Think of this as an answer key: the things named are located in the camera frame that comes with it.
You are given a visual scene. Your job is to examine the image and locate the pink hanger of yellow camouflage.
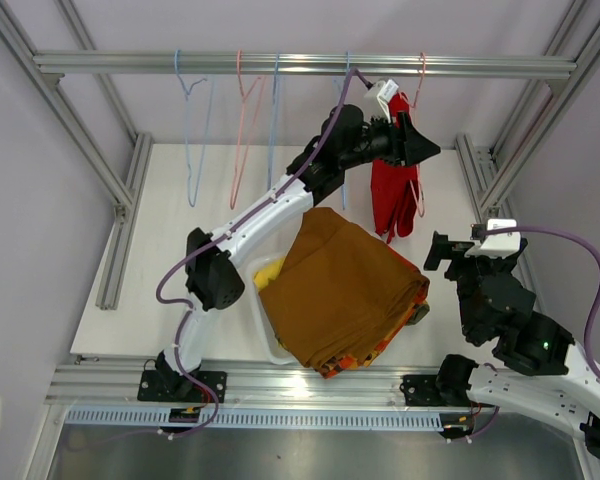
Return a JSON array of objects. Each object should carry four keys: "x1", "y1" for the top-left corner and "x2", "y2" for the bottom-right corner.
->
[{"x1": 229, "y1": 50, "x2": 266, "y2": 210}]

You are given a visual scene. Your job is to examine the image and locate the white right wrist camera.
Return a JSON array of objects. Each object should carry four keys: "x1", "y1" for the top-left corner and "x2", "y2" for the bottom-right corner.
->
[{"x1": 465, "y1": 218, "x2": 522, "y2": 258}]

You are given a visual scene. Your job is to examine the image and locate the orange brown camouflage trousers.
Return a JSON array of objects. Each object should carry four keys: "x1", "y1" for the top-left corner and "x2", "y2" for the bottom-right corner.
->
[{"x1": 277, "y1": 249, "x2": 431, "y2": 380}]

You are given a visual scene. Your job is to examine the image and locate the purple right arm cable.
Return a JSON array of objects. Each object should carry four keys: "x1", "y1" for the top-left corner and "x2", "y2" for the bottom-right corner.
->
[{"x1": 439, "y1": 224, "x2": 600, "y2": 444}]

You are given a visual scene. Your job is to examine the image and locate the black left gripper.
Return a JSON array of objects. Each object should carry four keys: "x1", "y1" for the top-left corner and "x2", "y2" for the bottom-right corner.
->
[{"x1": 340, "y1": 110, "x2": 439, "y2": 171}]

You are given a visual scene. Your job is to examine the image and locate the yellow trousers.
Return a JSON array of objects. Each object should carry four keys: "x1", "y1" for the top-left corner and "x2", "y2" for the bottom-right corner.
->
[{"x1": 252, "y1": 256, "x2": 285, "y2": 291}]

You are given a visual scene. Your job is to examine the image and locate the blue hanger of orange camouflage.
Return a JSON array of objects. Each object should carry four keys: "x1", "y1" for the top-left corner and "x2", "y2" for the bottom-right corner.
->
[{"x1": 267, "y1": 52, "x2": 281, "y2": 189}]

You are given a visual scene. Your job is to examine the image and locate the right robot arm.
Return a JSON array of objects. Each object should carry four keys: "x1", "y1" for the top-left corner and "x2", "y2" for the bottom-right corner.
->
[{"x1": 424, "y1": 223, "x2": 600, "y2": 460}]

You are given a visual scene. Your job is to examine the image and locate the slotted cable duct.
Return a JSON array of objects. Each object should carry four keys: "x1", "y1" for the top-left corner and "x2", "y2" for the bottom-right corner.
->
[{"x1": 65, "y1": 406, "x2": 443, "y2": 432}]

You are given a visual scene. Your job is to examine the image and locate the pink hanger of red trousers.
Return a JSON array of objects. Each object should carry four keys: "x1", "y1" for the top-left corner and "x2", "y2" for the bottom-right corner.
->
[{"x1": 407, "y1": 51, "x2": 428, "y2": 217}]

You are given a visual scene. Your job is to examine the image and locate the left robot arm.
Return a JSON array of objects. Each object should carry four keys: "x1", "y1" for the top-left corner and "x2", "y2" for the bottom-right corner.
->
[{"x1": 155, "y1": 104, "x2": 441, "y2": 401}]

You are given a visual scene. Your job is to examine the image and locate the red trousers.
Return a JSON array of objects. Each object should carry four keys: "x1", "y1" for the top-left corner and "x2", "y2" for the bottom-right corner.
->
[{"x1": 370, "y1": 91, "x2": 420, "y2": 244}]

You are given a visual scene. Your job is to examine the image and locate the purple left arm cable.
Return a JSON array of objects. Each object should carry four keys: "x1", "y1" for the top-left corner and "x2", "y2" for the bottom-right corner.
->
[{"x1": 155, "y1": 67, "x2": 376, "y2": 441}]

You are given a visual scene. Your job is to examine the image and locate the white plastic basket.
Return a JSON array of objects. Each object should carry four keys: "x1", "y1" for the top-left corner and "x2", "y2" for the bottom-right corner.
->
[{"x1": 245, "y1": 252, "x2": 298, "y2": 365}]

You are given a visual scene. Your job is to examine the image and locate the blue hanger of brown trousers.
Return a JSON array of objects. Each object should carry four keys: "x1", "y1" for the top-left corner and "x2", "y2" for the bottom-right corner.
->
[{"x1": 331, "y1": 50, "x2": 354, "y2": 211}]

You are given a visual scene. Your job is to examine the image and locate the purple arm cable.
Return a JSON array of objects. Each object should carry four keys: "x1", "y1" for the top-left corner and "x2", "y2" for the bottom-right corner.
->
[
  {"x1": 155, "y1": 67, "x2": 376, "y2": 441},
  {"x1": 439, "y1": 224, "x2": 600, "y2": 444}
]

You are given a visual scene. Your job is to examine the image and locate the aluminium frame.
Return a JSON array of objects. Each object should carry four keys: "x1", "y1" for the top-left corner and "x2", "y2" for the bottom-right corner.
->
[{"x1": 0, "y1": 0, "x2": 600, "y2": 431}]

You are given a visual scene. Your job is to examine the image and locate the blue hanger of yellow trousers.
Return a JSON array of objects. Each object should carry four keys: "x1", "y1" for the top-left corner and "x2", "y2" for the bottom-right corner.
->
[{"x1": 173, "y1": 49, "x2": 216, "y2": 207}]

